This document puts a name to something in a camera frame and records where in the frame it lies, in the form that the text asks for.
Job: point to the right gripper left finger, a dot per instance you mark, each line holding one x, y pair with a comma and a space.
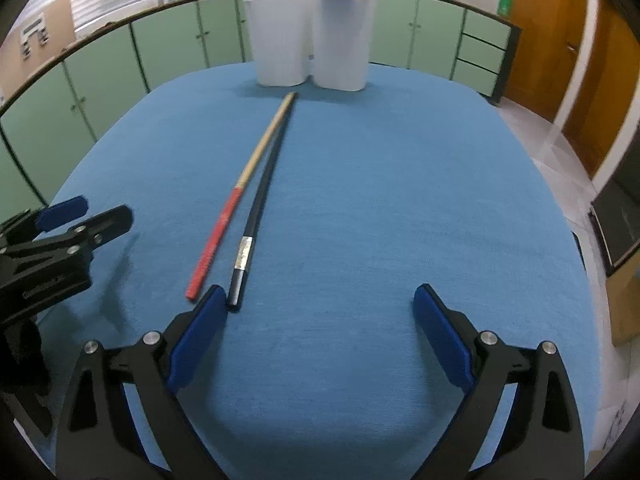
97, 437

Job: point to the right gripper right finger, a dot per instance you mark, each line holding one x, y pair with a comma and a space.
542, 438

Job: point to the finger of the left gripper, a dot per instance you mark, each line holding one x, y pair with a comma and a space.
62, 213
21, 242

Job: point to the black chopstick with silver band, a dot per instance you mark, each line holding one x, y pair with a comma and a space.
243, 259

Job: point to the red-handled wooden chopstick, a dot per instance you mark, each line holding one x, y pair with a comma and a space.
207, 256

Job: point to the green lower kitchen cabinets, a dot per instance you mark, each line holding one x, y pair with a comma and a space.
51, 121

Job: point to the cardboard box water purifier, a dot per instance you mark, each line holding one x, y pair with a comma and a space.
38, 39

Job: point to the black oven appliance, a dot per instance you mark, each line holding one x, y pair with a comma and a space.
615, 214

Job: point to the blue table mat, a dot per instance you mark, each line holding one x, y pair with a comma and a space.
323, 373

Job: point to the white two-compartment utensil holder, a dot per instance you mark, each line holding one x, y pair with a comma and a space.
327, 41

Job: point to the brown wooden door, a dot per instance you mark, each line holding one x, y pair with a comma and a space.
544, 62
607, 89

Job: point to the green bottle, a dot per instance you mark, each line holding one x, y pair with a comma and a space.
504, 8

